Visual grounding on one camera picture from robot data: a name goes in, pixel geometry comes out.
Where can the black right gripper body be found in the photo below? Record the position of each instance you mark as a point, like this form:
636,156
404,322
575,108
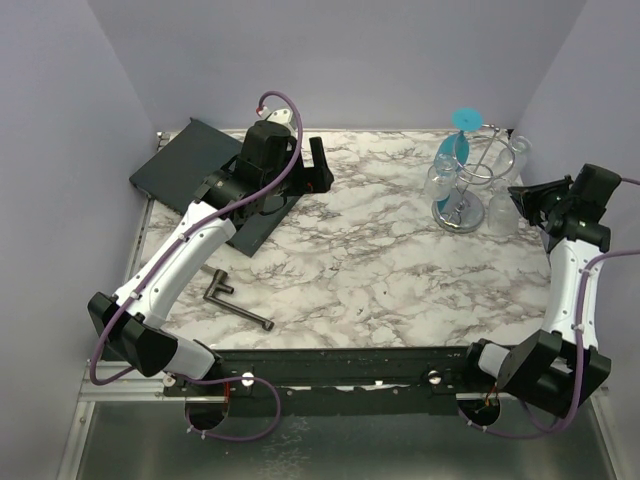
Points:
561,205

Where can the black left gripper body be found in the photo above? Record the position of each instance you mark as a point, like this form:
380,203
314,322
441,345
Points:
293,184

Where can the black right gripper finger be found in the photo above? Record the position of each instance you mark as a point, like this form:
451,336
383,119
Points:
536,195
535,215

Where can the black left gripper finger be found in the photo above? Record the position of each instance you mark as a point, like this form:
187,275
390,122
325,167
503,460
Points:
317,178
275,204

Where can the clear ribbed wine glass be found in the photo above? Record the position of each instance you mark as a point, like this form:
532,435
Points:
503,217

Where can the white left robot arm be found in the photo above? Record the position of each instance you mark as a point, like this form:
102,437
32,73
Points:
130,321

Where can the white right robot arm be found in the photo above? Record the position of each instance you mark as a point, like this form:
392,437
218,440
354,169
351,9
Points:
559,366

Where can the chrome wine glass rack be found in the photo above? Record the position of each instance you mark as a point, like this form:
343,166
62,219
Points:
469,160

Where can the blue wine glass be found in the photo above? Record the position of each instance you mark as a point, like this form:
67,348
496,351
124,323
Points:
462,208

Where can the dark grey flat box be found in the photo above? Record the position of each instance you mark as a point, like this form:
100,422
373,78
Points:
173,174

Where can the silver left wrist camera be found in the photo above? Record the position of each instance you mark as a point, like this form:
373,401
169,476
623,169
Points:
283,116

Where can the dark metal T-handle tool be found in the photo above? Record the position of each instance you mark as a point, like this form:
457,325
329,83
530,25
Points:
217,286

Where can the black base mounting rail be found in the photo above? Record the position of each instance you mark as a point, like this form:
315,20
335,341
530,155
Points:
343,382

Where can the aluminium extrusion frame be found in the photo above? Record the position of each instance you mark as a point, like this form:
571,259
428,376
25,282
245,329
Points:
131,389

